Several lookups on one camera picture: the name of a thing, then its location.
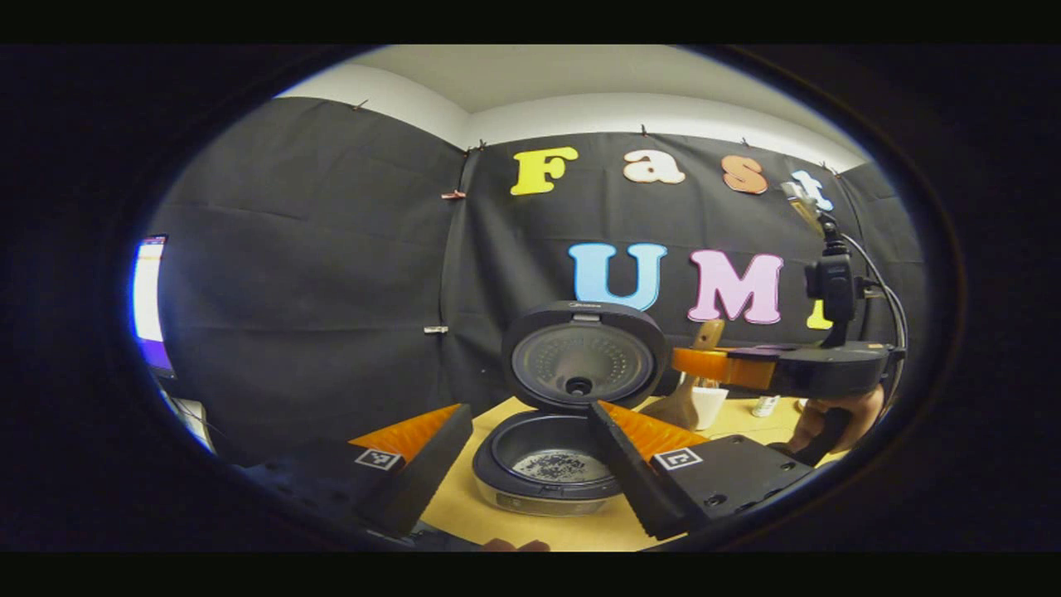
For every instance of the white milk bottle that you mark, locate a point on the white milk bottle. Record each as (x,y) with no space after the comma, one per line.
(766,406)

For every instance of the black backdrop cloth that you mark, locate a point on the black backdrop cloth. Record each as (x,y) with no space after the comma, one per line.
(315,274)

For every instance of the dark grey rice cooker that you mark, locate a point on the dark grey rice cooker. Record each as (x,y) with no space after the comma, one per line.
(580,365)

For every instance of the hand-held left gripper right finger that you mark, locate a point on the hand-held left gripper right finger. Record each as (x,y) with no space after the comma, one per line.
(634,477)

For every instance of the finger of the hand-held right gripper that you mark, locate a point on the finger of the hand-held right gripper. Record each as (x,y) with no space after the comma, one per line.
(713,365)

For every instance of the white toaster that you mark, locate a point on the white toaster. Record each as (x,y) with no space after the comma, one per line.
(711,406)

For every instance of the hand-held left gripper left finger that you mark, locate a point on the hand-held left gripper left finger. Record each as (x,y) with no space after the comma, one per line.
(427,477)

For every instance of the computer monitor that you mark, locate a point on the computer monitor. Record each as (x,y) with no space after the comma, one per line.
(151,307)

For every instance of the wooden spoon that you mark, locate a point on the wooden spoon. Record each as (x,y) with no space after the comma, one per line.
(673,408)

